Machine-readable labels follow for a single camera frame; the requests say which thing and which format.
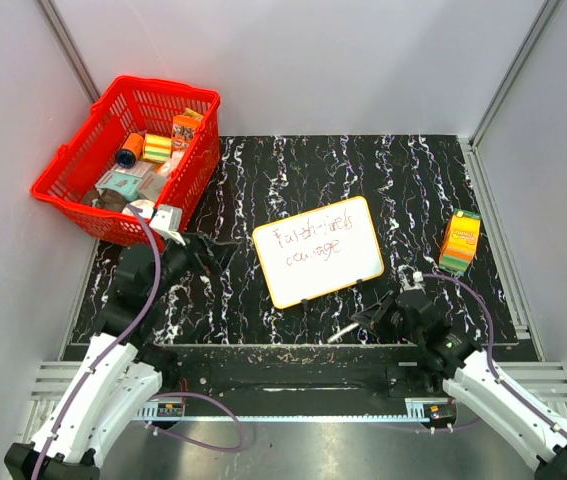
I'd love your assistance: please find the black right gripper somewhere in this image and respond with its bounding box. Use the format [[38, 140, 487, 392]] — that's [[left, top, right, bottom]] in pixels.
[[351, 291, 423, 346]]

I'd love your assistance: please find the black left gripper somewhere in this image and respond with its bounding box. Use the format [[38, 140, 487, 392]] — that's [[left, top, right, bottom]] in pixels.
[[146, 228, 238, 303]]

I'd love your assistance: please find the red capped white marker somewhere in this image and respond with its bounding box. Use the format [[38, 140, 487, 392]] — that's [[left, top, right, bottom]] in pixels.
[[326, 322, 360, 344]]

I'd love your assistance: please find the yellow framed whiteboard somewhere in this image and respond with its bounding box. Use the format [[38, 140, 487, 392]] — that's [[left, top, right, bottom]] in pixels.
[[252, 196, 385, 309]]

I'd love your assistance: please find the orange sponge pack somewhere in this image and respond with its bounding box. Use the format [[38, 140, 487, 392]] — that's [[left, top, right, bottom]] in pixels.
[[438, 209, 481, 275]]

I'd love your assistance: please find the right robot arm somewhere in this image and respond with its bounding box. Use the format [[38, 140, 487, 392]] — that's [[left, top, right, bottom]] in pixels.
[[351, 290, 567, 479]]

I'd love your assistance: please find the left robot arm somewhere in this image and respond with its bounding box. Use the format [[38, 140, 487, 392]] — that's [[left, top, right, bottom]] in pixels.
[[4, 233, 238, 479]]

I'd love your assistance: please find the white tape roll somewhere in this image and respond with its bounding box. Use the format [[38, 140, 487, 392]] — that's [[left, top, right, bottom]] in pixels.
[[122, 199, 155, 220]]

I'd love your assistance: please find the brown cardboard box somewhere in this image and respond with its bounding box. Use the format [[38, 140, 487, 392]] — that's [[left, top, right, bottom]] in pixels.
[[137, 171, 168, 202]]

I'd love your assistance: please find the pink white small box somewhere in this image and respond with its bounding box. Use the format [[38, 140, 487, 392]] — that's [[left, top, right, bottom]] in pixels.
[[155, 150, 185, 178]]

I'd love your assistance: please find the teal white box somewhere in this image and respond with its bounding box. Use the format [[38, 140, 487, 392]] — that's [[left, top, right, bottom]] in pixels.
[[95, 170, 142, 201]]

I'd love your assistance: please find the yellow green sponge stack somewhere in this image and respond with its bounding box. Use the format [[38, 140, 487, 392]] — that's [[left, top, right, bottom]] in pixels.
[[142, 134, 172, 164]]

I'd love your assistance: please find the orange snack packet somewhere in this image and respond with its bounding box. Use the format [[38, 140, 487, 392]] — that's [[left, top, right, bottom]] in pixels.
[[171, 108, 203, 151]]

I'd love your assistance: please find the orange blue cylinder can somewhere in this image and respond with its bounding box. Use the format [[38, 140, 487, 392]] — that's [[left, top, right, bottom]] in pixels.
[[115, 133, 144, 169]]

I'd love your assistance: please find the red plastic basket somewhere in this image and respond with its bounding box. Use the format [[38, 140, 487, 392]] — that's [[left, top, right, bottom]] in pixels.
[[31, 75, 221, 246]]

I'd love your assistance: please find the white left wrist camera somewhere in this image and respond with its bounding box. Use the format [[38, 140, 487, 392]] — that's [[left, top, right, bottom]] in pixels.
[[149, 205, 186, 246]]

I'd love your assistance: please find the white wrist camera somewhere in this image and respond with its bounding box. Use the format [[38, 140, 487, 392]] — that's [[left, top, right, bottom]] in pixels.
[[149, 205, 186, 246], [398, 270, 425, 295]]

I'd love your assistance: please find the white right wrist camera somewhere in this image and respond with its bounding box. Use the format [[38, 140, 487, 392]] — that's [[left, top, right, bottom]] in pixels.
[[398, 270, 425, 295]]

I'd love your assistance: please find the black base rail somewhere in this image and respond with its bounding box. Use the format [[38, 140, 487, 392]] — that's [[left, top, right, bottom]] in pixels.
[[62, 343, 494, 406]]

